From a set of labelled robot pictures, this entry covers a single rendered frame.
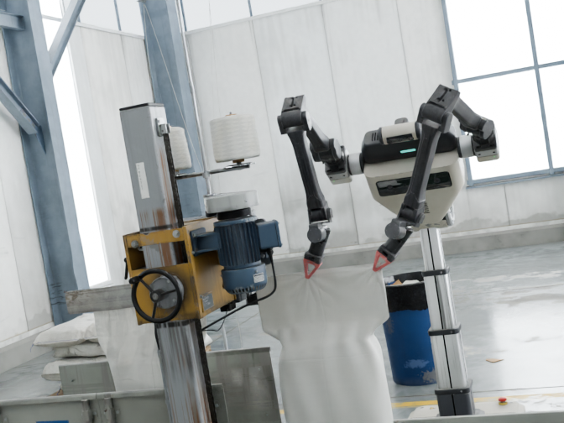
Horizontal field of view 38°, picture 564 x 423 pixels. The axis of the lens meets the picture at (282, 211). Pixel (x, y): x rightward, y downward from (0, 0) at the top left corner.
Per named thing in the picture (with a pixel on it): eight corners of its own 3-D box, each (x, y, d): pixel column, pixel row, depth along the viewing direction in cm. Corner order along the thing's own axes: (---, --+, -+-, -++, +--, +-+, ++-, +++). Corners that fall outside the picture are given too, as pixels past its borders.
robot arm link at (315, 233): (331, 206, 308) (310, 210, 311) (323, 208, 297) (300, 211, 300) (336, 238, 308) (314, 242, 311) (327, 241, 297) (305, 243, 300)
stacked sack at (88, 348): (160, 342, 601) (156, 323, 601) (127, 358, 563) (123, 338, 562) (86, 347, 629) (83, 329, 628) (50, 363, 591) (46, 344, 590)
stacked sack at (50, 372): (134, 354, 633) (131, 336, 633) (94, 379, 569) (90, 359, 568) (85, 359, 644) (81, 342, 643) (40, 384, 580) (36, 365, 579)
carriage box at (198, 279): (238, 299, 305) (224, 215, 303) (201, 319, 273) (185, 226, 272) (178, 305, 313) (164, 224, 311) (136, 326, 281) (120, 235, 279)
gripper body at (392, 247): (377, 249, 294) (389, 233, 292) (383, 246, 304) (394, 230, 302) (391, 261, 293) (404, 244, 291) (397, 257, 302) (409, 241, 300)
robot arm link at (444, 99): (461, 86, 271) (434, 76, 276) (442, 123, 272) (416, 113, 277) (496, 122, 309) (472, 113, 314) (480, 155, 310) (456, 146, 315)
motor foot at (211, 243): (232, 248, 285) (227, 223, 284) (218, 253, 274) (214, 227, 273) (207, 252, 288) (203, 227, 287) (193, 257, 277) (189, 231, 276)
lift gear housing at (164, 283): (186, 304, 275) (181, 271, 275) (180, 307, 270) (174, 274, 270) (158, 307, 279) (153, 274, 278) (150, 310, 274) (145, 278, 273)
